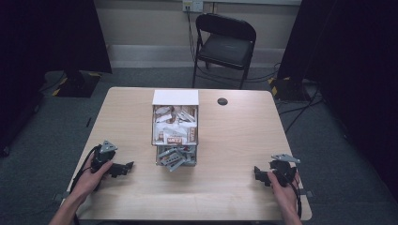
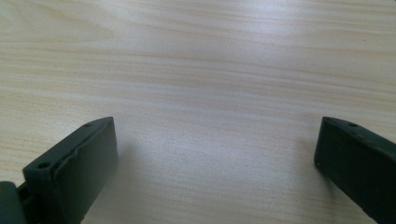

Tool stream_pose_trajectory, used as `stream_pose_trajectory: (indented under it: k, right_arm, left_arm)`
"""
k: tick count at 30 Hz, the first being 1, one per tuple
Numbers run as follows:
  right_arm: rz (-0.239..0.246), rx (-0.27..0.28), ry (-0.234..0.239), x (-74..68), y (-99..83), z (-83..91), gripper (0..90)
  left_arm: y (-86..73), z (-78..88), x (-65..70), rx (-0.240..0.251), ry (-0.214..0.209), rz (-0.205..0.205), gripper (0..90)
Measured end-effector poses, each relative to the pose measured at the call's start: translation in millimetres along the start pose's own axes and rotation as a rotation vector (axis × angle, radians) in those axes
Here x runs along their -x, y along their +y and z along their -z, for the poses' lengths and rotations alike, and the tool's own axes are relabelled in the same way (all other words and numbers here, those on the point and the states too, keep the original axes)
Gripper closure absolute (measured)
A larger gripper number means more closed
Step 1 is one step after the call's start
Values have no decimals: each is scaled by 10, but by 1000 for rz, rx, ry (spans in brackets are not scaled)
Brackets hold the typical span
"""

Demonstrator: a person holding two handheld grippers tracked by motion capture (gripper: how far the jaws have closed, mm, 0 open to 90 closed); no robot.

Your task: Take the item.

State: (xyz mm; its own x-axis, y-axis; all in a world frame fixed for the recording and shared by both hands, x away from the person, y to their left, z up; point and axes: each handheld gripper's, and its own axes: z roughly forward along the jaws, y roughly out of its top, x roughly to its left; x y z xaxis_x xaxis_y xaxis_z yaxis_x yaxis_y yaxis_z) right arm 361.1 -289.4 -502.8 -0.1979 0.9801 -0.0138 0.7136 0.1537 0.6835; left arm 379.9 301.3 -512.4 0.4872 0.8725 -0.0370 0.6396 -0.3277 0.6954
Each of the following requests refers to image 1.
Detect pile of grey sachets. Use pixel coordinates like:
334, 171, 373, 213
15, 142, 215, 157
157, 145, 197, 173

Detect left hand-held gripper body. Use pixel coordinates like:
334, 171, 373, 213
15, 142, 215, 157
90, 140, 126, 179

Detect black curtain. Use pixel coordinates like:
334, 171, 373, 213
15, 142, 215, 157
0, 0, 113, 158
277, 0, 398, 201

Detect black cable from wall socket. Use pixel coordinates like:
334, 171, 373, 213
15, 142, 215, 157
185, 8, 207, 76

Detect small clear box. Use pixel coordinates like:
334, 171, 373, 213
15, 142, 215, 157
155, 143, 199, 173

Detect left hand-held gripper cable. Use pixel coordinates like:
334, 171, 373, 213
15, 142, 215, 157
69, 144, 101, 192

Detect person's left hand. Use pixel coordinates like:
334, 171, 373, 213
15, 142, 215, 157
69, 155, 115, 201

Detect white wall socket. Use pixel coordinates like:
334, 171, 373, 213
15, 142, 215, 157
182, 0, 205, 14

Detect black folding chair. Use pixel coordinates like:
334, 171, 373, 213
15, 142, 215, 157
191, 12, 257, 90

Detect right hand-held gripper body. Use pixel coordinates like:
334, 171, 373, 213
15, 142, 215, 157
264, 153, 301, 188

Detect pile of white brown sachets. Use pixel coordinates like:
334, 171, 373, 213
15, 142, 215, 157
153, 105, 198, 145

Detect black floor cables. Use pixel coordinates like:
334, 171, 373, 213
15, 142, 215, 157
245, 62, 325, 135

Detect white cardboard box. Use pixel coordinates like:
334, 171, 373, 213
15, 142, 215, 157
151, 89, 201, 147

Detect right hand-held gripper cable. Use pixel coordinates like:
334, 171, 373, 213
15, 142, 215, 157
289, 174, 303, 219

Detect person's right hand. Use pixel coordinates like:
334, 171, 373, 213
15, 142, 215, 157
267, 171, 302, 218

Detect black stand base yellow tape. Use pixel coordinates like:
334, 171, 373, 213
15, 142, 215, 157
268, 76, 312, 103
52, 68, 102, 98

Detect hand-held gripper cable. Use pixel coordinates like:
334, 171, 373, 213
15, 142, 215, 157
69, 144, 101, 192
289, 174, 303, 219

